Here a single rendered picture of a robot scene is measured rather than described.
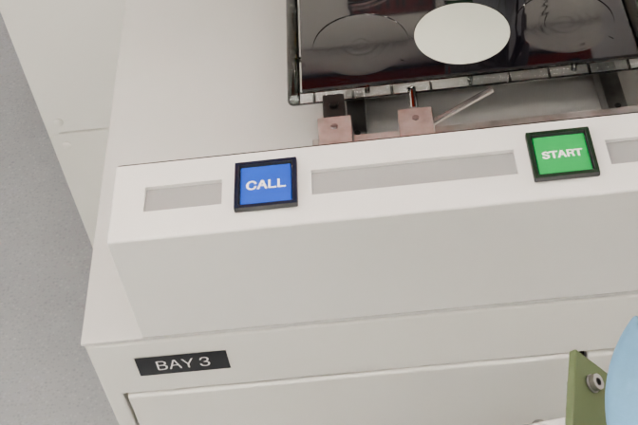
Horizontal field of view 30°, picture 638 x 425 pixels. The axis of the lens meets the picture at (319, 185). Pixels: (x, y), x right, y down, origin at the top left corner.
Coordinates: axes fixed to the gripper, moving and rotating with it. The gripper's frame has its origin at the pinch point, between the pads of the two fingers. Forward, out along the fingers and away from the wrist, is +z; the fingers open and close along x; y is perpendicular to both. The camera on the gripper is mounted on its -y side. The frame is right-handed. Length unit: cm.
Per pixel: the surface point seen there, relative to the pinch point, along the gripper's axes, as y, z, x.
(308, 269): 4.8, 1.6, 44.4
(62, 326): 84, 91, 8
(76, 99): 65, 33, 4
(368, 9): 13.6, 1.3, 8.7
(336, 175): 4.2, -4.3, 37.8
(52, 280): 92, 91, -1
